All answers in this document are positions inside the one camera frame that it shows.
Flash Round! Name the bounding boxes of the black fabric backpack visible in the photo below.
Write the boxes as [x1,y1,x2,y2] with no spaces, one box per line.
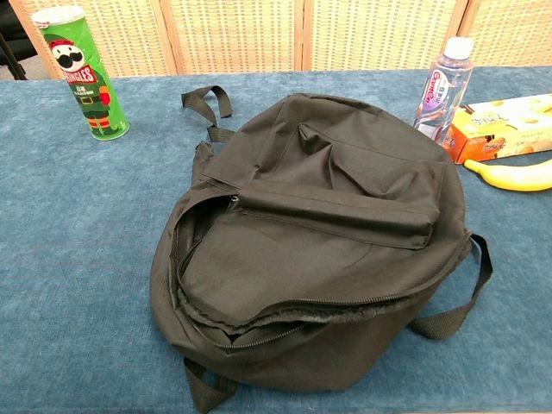
[149,85,493,405]

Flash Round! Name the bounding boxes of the wicker folding screen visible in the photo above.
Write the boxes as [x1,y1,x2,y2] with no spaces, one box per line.
[8,0,552,79]

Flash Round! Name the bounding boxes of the clear bottle purple label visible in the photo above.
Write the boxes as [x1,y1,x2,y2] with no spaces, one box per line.
[412,36,475,146]

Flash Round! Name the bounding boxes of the blue table cloth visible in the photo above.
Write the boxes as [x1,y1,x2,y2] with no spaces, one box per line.
[0,64,552,414]

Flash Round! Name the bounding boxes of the green Pringles can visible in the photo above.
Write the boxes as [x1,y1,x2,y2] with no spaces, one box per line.
[30,4,130,142]

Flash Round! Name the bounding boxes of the yellow banana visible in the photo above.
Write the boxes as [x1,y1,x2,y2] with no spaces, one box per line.
[463,157,552,192]

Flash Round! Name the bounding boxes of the orange biscuit box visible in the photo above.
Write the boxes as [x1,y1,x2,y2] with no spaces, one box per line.
[443,93,552,166]

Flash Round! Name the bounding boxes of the black tripod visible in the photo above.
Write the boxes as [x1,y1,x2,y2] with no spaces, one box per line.
[0,29,28,82]

